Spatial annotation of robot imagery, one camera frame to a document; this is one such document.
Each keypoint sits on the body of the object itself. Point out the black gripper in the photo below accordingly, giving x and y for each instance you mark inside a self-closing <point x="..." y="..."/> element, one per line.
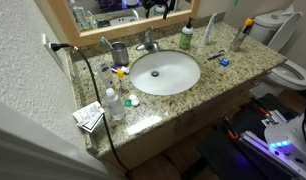
<point x="158" y="3"/>

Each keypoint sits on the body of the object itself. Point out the chrome sink faucet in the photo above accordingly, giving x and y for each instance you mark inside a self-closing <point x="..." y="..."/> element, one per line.
<point x="149" y="42"/>

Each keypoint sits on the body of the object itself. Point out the green soap pump bottle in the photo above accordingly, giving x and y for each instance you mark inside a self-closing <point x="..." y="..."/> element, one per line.
<point x="186" y="36"/>

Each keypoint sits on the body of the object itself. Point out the white standing tube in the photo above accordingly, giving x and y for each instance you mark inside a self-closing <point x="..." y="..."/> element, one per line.
<point x="208" y="31"/>

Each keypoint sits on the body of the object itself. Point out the grey metal cup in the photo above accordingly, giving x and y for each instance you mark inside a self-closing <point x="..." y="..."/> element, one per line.
<point x="120" y="55"/>

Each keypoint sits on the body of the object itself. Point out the blue white toothbrush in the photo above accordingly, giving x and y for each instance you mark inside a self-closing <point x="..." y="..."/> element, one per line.
<point x="105" y="42"/>

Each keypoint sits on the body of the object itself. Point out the white oval sink basin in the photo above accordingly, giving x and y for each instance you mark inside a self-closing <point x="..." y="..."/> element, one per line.
<point x="169" y="76"/>

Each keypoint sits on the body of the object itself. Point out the purple white toothpaste tube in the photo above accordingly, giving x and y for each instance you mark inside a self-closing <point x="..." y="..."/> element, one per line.
<point x="121" y="69"/>

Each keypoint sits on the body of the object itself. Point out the dark blue razor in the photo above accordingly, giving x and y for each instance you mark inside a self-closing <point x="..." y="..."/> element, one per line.
<point x="214" y="56"/>

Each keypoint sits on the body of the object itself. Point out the small bottle yellow cap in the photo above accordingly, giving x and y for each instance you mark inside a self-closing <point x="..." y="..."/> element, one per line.
<point x="122" y="81"/>

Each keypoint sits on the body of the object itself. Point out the blue floss box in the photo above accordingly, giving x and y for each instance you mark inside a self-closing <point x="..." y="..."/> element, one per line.
<point x="224" y="62"/>

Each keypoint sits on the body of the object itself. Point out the white lotion tube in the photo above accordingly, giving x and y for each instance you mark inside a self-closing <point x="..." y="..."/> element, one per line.
<point x="105" y="75"/>

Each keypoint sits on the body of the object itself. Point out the spray bottle yellow cap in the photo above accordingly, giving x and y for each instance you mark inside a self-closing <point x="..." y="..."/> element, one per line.
<point x="239" y="36"/>

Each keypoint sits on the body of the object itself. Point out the green white lens case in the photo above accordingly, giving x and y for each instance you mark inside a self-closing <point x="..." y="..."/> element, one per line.
<point x="133" y="100"/>

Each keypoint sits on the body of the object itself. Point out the clear plastic bottle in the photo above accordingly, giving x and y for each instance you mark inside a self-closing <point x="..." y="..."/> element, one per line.
<point x="115" y="106"/>

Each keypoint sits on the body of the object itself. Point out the wooden vanity cabinet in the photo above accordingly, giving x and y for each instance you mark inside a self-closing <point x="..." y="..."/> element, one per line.
<point x="179" y="126"/>

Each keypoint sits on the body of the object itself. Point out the white paper packets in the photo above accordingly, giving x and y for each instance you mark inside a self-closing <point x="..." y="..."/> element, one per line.
<point x="88" y="115"/>

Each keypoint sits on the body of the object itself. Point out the black orange clamp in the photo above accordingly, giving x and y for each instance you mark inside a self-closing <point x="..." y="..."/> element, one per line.
<point x="263" y="111"/>
<point x="231" y="133"/>

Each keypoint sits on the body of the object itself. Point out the white toilet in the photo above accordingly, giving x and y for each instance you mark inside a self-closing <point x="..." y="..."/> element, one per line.
<point x="289" y="75"/>

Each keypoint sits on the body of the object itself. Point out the black robot cart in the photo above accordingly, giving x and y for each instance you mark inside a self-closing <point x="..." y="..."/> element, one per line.
<point x="223" y="156"/>

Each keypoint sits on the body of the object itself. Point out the white door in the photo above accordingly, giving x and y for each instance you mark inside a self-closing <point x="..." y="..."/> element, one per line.
<point x="33" y="150"/>

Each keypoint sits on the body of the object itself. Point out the wooden framed wall mirror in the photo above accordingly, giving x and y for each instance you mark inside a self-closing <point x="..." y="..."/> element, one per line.
<point x="126" y="30"/>

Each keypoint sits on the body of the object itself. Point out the white wall outlet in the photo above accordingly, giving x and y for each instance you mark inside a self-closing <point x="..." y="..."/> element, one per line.
<point x="47" y="41"/>

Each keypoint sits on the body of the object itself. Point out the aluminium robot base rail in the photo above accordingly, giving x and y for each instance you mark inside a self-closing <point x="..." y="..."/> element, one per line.
<point x="256" y="140"/>

